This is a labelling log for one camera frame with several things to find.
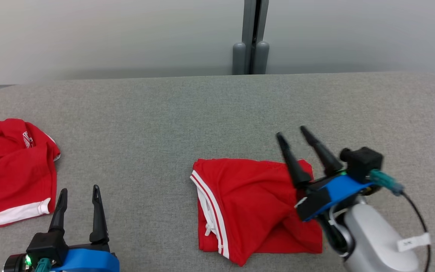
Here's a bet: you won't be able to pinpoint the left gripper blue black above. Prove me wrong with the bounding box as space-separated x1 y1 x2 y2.
49 184 120 272

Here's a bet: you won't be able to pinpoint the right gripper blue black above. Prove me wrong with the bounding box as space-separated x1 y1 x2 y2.
276 126 373 222

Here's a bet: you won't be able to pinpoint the red shorts with white stripes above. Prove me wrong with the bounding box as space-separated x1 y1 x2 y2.
190 158 324 267

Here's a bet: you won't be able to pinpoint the red shorts with white hem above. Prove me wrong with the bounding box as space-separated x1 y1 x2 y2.
0 119 61 228

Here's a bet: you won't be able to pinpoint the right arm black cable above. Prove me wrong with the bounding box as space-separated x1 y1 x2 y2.
370 170 431 272

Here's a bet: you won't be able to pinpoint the grey partition post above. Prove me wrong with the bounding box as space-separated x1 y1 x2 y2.
233 0 270 75

